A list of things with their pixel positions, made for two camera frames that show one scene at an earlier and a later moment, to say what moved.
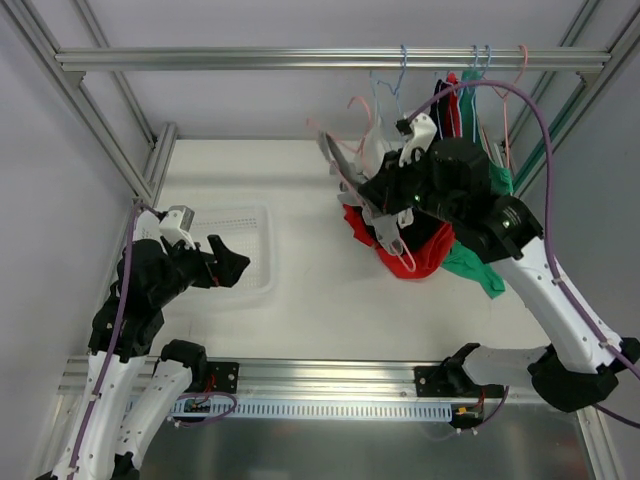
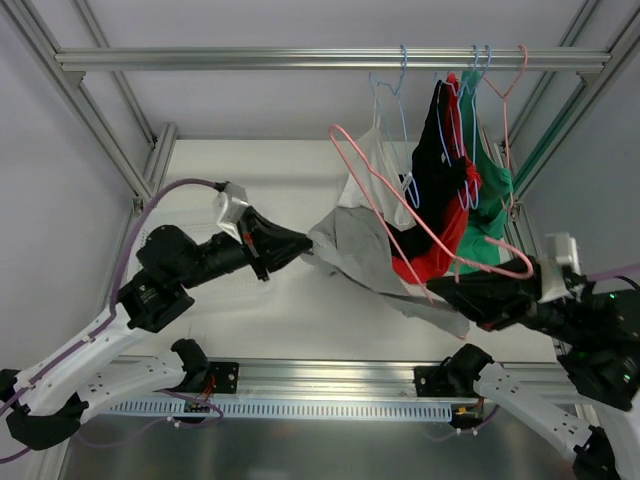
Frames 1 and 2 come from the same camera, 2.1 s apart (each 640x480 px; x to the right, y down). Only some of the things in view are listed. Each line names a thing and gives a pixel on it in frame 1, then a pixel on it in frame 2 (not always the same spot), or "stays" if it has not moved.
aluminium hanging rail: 333,59 stays
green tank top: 464,258 stays
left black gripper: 204,267 to 255,245
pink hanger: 388,238 to 397,188
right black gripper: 382,185 to 531,301
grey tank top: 385,227 to 356,243
